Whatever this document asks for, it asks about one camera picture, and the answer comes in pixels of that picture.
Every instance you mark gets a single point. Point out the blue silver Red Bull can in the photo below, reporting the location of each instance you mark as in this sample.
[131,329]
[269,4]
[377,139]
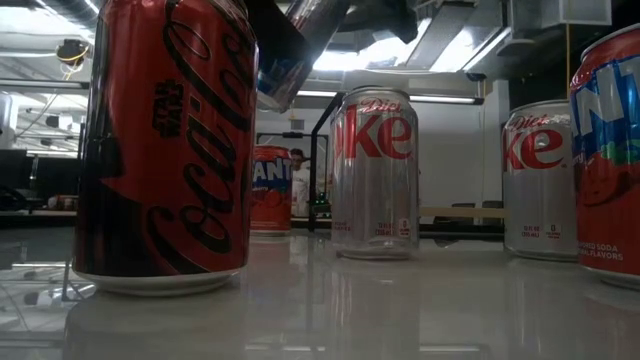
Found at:
[300,55]

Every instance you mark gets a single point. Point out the white tube light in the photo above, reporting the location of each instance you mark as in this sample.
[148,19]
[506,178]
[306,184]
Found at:
[450,99]

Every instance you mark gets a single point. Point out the silver Diet Coke can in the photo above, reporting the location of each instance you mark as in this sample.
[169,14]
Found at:
[375,190]
[540,190]

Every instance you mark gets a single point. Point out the person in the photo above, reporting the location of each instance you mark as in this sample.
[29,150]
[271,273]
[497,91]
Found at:
[300,185]

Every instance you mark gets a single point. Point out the red Fanta can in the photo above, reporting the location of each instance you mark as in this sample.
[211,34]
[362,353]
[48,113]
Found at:
[272,190]
[610,175]

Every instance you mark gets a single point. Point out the red black Coca-Cola can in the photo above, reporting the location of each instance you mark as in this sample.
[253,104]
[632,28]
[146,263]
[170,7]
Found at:
[165,150]

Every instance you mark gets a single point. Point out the dark background workbench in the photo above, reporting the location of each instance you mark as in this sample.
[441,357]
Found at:
[45,175]

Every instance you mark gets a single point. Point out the silver ceiling duct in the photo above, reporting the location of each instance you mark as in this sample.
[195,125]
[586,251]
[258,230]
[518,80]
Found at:
[450,35]

